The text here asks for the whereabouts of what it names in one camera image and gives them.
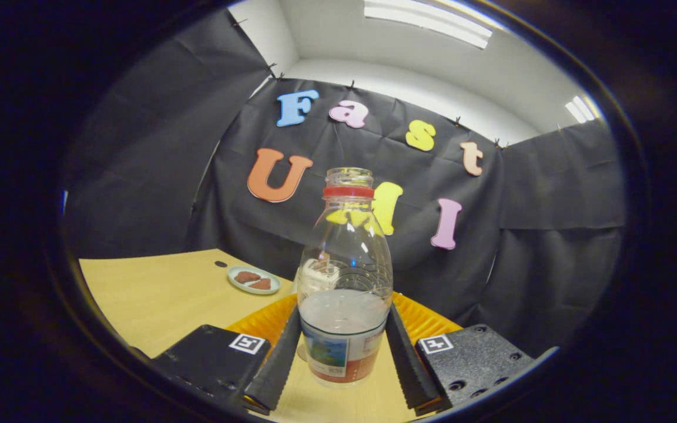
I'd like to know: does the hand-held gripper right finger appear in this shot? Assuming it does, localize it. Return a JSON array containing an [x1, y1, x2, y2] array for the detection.
[[386, 292, 536, 412]]

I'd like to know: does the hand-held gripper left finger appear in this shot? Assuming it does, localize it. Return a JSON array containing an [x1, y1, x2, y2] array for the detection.
[[150, 293, 303, 415]]

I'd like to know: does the clear plastic juice bottle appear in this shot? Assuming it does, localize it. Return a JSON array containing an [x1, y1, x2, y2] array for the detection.
[[296, 167, 394, 388]]

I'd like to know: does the pale green plate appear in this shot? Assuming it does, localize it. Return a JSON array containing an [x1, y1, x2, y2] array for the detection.
[[227, 266, 281, 295]]

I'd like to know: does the wooden table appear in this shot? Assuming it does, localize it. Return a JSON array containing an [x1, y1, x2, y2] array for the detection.
[[79, 249, 433, 422]]

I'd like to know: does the black backdrop cloth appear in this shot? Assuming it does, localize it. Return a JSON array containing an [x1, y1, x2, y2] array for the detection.
[[62, 9, 627, 359]]

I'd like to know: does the small ceiling light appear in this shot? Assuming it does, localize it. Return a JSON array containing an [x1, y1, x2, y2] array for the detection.
[[565, 96, 596, 123]]

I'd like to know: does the long ceiling light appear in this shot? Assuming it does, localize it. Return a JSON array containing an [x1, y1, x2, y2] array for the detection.
[[364, 0, 494, 49]]

